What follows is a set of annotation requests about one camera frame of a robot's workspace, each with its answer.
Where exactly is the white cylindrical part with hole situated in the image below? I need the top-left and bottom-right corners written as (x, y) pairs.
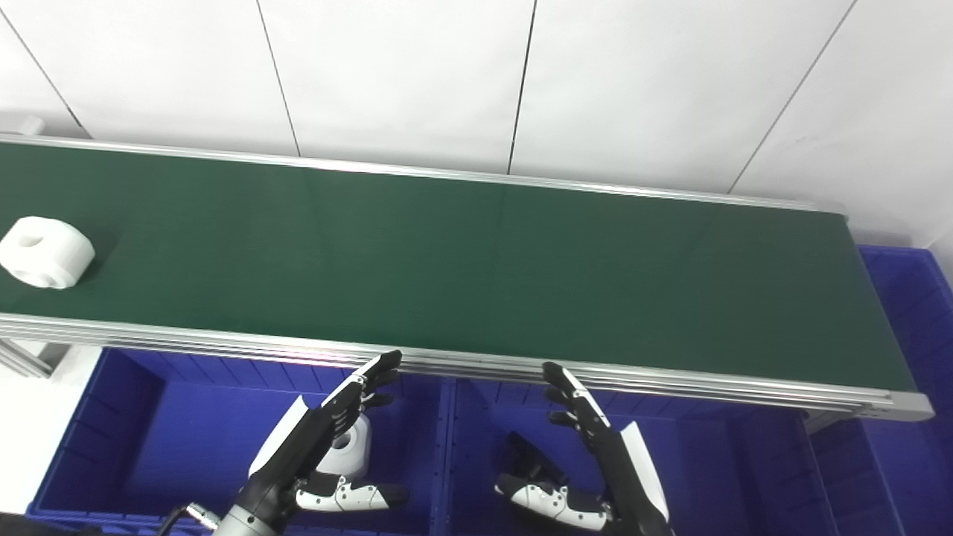
top-left (0, 216), bottom-right (96, 290)
top-left (319, 413), bottom-right (372, 479)

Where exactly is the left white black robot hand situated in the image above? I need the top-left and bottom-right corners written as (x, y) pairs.
top-left (237, 350), bottom-right (411, 526)

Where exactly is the green conveyor belt aluminium frame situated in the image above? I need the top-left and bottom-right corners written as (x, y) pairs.
top-left (0, 134), bottom-right (935, 424)

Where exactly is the grey box behind conveyor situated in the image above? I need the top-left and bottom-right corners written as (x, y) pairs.
top-left (0, 113), bottom-right (47, 137)

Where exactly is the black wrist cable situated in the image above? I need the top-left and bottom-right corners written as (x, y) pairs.
top-left (158, 502), bottom-right (222, 536)

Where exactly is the aluminium conveyor support leg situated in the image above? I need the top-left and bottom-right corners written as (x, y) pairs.
top-left (0, 339), bottom-right (73, 380)

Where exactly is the blue plastic bin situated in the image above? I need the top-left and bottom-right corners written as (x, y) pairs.
top-left (443, 376), bottom-right (846, 536)
top-left (26, 346), bottom-right (456, 536)
top-left (808, 246), bottom-right (953, 536)

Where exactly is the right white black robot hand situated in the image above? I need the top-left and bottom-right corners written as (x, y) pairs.
top-left (495, 362), bottom-right (675, 536)

